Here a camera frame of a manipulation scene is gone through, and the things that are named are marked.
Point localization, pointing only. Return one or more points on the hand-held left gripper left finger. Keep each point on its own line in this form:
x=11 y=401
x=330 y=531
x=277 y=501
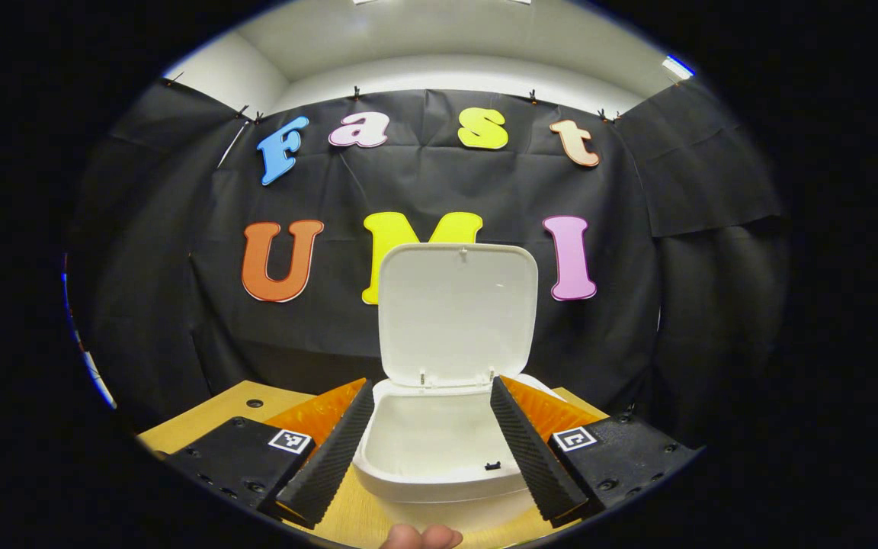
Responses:
x=332 y=450

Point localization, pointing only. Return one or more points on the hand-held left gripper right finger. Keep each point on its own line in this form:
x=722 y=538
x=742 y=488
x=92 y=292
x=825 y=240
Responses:
x=534 y=457

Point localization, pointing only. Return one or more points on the white desktop garbage bin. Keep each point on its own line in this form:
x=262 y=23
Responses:
x=454 y=313

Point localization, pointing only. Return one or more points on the wooden desktop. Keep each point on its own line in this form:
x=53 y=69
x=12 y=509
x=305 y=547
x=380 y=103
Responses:
x=218 y=412

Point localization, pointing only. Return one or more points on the black backdrop cloth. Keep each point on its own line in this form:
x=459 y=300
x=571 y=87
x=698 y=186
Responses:
x=447 y=183

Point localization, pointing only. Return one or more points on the row of black cloth clips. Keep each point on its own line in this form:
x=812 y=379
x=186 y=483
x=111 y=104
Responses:
x=356 y=93

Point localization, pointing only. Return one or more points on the small ceiling lamp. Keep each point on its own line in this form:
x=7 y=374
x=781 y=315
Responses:
x=677 y=67

